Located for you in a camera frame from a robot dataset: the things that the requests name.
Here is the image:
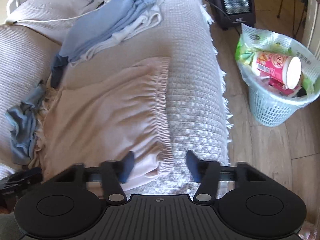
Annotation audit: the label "pink pants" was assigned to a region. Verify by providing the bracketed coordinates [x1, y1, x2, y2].
[27, 56, 174, 190]

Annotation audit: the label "light blue sweatshirt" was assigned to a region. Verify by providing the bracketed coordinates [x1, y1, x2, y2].
[60, 0, 157, 59]

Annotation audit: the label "black heater cable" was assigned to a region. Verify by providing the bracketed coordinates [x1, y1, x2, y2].
[162, 0, 241, 35]

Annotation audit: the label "dark blue cloth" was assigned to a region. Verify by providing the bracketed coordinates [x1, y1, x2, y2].
[50, 54, 72, 88]

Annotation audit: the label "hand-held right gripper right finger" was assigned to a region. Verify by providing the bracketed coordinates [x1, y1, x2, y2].
[185, 150, 267, 203]

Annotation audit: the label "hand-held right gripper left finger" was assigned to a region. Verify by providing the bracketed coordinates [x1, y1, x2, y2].
[54, 151, 136, 203]

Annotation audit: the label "beige cloth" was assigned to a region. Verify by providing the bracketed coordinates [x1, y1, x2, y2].
[27, 80, 63, 169]

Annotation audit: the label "pink snack cup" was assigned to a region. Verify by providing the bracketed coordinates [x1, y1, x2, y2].
[251, 51, 302, 90]

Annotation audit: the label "red snack packet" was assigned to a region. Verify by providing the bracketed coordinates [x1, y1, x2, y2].
[260, 70, 288, 92]

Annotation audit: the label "blue-grey cloth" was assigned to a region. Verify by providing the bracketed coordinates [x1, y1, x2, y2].
[5, 80, 47, 166]

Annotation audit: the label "plastic-lined waste basket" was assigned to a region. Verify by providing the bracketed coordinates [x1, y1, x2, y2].
[235, 23, 320, 127]

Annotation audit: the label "white ribbed appliance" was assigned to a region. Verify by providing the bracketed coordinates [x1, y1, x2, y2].
[301, 0, 320, 60]

